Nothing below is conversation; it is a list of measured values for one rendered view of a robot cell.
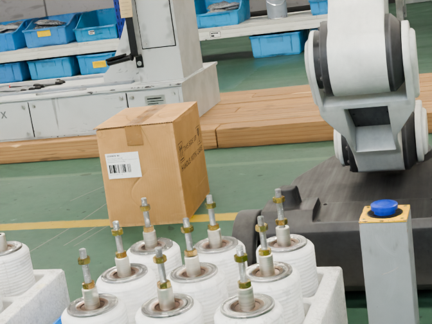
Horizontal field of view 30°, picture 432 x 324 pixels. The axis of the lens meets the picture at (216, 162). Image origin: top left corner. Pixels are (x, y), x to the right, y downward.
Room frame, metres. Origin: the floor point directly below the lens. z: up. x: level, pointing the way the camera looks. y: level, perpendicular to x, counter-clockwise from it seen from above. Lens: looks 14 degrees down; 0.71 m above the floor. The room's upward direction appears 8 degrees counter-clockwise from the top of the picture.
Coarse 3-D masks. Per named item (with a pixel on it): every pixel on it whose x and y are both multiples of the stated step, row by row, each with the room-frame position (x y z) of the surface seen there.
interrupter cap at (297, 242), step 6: (270, 240) 1.26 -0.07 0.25; (276, 240) 1.26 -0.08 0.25; (294, 240) 1.25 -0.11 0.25; (300, 240) 1.24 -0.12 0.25; (306, 240) 1.24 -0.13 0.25; (270, 246) 1.24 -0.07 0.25; (276, 246) 1.24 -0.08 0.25; (288, 246) 1.23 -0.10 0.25; (294, 246) 1.22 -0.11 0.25; (300, 246) 1.22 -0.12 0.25; (276, 252) 1.21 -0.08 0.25; (282, 252) 1.21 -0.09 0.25
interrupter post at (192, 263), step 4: (184, 256) 1.17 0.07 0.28; (188, 256) 1.17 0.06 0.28; (192, 256) 1.17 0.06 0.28; (196, 256) 1.17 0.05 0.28; (184, 260) 1.17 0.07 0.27; (188, 260) 1.16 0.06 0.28; (192, 260) 1.16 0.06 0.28; (196, 260) 1.17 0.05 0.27; (188, 264) 1.16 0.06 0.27; (192, 264) 1.16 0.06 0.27; (196, 264) 1.17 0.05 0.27; (188, 268) 1.17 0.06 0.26; (192, 268) 1.16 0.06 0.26; (196, 268) 1.16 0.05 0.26; (200, 268) 1.17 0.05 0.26; (188, 272) 1.17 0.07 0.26; (192, 272) 1.16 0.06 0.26; (196, 272) 1.16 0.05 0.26; (200, 272) 1.17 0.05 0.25
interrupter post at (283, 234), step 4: (276, 228) 1.24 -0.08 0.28; (280, 228) 1.24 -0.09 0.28; (284, 228) 1.24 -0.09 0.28; (288, 228) 1.24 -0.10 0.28; (276, 232) 1.24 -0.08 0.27; (280, 232) 1.24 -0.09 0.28; (284, 232) 1.24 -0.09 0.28; (288, 232) 1.24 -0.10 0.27; (276, 236) 1.25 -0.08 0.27; (280, 236) 1.24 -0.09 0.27; (284, 236) 1.24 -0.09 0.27; (288, 236) 1.24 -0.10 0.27; (280, 240) 1.24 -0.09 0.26; (284, 240) 1.24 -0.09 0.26; (288, 240) 1.24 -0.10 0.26; (280, 244) 1.24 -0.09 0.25; (284, 244) 1.24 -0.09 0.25; (288, 244) 1.24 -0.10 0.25
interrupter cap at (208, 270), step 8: (184, 264) 1.21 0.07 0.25; (200, 264) 1.20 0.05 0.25; (208, 264) 1.20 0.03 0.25; (176, 272) 1.18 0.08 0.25; (184, 272) 1.18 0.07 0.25; (208, 272) 1.16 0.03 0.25; (216, 272) 1.16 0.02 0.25; (176, 280) 1.15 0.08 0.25; (184, 280) 1.14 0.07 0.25; (192, 280) 1.14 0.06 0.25; (200, 280) 1.14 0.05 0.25
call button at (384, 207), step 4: (380, 200) 1.17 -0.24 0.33; (384, 200) 1.16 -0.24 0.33; (388, 200) 1.16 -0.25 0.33; (392, 200) 1.16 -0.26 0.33; (372, 204) 1.15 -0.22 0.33; (376, 204) 1.15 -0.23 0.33; (380, 204) 1.14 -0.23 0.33; (384, 204) 1.14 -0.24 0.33; (388, 204) 1.14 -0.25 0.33; (392, 204) 1.14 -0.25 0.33; (396, 204) 1.14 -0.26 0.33; (372, 208) 1.14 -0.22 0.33; (376, 208) 1.14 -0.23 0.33; (380, 208) 1.13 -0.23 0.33; (384, 208) 1.13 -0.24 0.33; (388, 208) 1.13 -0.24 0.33; (392, 208) 1.13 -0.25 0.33; (396, 208) 1.14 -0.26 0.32; (376, 212) 1.14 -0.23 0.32; (380, 212) 1.13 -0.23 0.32; (384, 212) 1.13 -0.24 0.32; (388, 212) 1.13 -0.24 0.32; (392, 212) 1.14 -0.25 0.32
